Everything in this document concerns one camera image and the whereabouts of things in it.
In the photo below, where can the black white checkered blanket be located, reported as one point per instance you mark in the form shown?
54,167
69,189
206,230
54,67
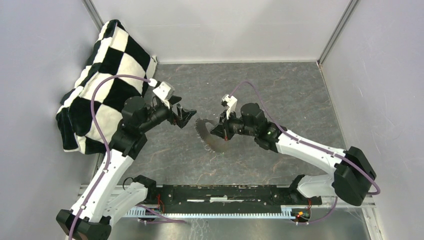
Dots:
91,111

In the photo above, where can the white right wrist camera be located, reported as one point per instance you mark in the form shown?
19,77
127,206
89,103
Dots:
229,103

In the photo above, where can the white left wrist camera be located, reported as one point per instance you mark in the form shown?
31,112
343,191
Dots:
164,91

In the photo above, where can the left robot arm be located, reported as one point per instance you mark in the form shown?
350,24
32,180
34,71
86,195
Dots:
94,214

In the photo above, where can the white slotted cable duct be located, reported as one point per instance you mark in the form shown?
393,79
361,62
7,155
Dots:
140,212

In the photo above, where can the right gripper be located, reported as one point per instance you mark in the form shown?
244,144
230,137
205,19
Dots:
223,130

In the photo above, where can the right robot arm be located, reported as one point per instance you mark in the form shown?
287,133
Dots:
348,173

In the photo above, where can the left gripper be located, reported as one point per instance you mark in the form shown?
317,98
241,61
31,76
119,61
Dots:
184,114

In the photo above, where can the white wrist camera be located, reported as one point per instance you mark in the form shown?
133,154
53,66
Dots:
229,103
164,91

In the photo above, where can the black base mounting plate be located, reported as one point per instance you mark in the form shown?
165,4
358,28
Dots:
226,199

